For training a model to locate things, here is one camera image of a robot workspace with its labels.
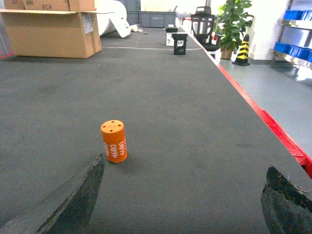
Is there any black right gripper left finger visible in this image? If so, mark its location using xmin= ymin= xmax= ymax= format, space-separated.
xmin=0 ymin=155 xmax=104 ymax=234

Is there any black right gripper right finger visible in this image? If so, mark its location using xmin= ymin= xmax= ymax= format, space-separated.
xmin=260 ymin=166 xmax=312 ymax=234

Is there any orange cylindrical cap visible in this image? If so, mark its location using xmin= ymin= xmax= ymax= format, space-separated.
xmin=100 ymin=119 xmax=128 ymax=163

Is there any steel shelf rack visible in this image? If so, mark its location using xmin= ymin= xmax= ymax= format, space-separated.
xmin=270 ymin=0 xmax=312 ymax=71

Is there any yellow black traffic cone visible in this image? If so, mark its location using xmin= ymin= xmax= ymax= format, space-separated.
xmin=232 ymin=34 xmax=250 ymax=66

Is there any large cardboard box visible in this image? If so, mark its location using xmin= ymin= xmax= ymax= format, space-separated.
xmin=0 ymin=9 xmax=101 ymax=59

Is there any white foam roll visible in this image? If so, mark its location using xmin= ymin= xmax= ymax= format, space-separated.
xmin=97 ymin=0 xmax=131 ymax=38

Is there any white sign box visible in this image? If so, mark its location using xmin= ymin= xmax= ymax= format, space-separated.
xmin=165 ymin=27 xmax=178 ymax=46

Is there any green potted plant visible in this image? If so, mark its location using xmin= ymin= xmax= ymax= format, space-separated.
xmin=217 ymin=0 xmax=254 ymax=59

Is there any black bin with label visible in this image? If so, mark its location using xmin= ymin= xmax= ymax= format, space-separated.
xmin=172 ymin=32 xmax=188 ymax=55

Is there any grey plastic crate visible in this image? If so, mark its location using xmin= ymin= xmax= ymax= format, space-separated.
xmin=127 ymin=11 xmax=176 ymax=28

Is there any black office chair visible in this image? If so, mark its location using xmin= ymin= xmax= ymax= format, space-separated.
xmin=191 ymin=6 xmax=219 ymax=52

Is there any red conveyor frame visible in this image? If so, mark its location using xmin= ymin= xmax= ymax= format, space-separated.
xmin=202 ymin=47 xmax=312 ymax=180

